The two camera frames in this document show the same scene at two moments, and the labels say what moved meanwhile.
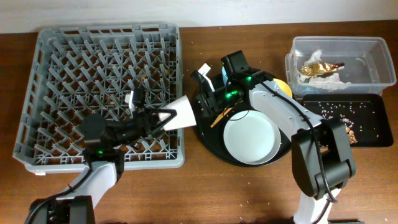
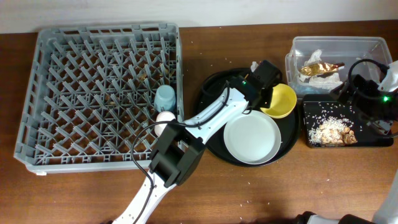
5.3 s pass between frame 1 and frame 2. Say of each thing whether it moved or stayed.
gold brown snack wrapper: stayed
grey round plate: stayed
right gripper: moved
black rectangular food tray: stayed
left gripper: moved
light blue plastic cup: moved
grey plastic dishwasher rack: stayed
